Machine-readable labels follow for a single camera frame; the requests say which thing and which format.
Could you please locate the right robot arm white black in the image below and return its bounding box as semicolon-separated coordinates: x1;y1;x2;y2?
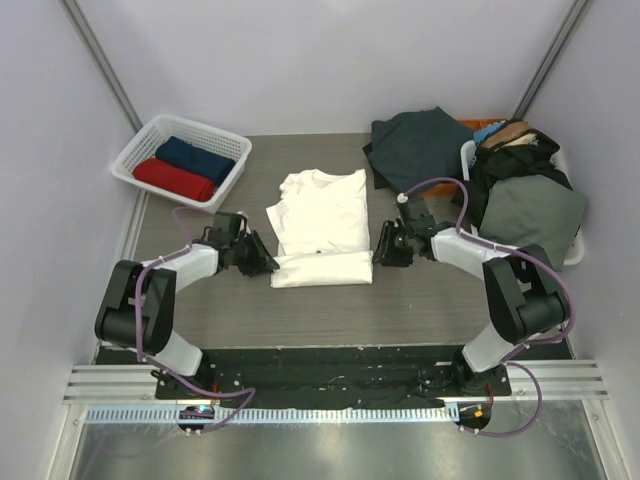
373;194;570;395

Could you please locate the white plastic lattice basket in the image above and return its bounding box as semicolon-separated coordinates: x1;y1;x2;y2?
111;114;253;213

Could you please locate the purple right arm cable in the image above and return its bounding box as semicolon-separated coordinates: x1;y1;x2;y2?
397;177;579;439

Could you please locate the black crumpled garment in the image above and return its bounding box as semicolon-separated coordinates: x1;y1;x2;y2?
461;130;573;228

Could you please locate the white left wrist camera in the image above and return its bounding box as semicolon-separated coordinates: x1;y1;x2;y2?
238;212;251;237

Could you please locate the rolled red t-shirt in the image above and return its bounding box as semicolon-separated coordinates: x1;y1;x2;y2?
133;158;216;202

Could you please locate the dark teal folded t-shirt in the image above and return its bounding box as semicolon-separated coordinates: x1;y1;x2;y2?
363;107;473;192

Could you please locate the blue cloth in bin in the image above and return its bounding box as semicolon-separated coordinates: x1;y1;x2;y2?
473;120;509;146

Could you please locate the orange plastic tray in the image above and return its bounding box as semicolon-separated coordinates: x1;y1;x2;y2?
422;118;506;197

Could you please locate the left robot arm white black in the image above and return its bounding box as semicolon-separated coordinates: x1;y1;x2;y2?
94;212;279;399

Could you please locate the grey green t-shirt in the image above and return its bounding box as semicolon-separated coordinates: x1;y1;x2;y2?
479;175;587;272

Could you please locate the rolled navy blue t-shirt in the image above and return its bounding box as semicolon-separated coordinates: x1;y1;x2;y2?
155;136;236;186

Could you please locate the white floral print t-shirt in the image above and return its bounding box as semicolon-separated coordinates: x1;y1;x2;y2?
266;169;373;289

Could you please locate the slotted white cable duct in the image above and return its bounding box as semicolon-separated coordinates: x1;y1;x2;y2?
84;404;459;426

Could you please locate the tan beige garment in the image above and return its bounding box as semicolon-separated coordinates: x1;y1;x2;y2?
480;119;534;149

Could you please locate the white plastic laundry bin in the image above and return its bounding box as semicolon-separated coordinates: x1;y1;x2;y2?
460;140;585;267

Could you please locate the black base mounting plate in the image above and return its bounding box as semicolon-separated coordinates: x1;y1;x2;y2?
94;342;514;409

